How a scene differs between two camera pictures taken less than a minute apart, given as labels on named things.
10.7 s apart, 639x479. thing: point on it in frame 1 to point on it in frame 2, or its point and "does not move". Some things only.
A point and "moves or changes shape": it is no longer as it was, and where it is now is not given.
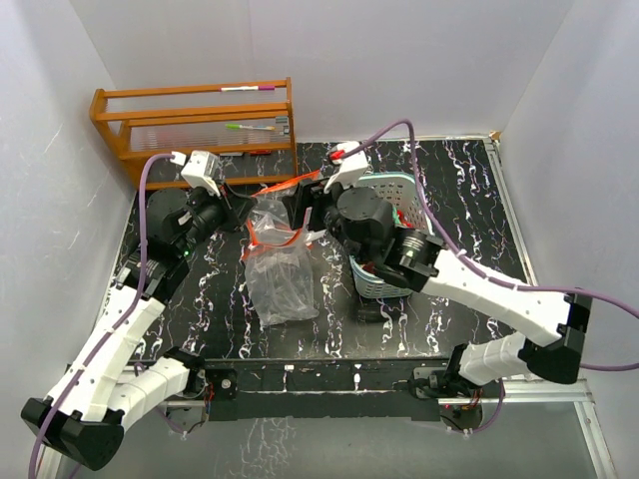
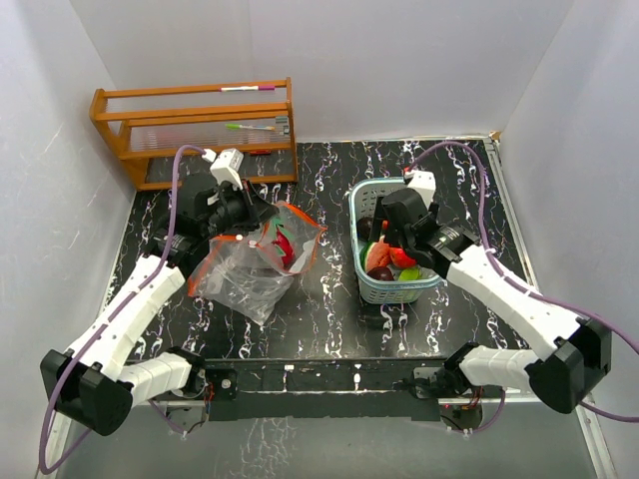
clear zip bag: [280, 276] to [231, 272]
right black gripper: [311, 196] to [375, 233]
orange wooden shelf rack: [248, 127] does not move
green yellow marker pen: [239, 126] does not move
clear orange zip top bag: [270, 201] to [290, 239]
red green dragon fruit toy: [398, 219] moves or changes shape
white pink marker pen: [247, 88] does not move
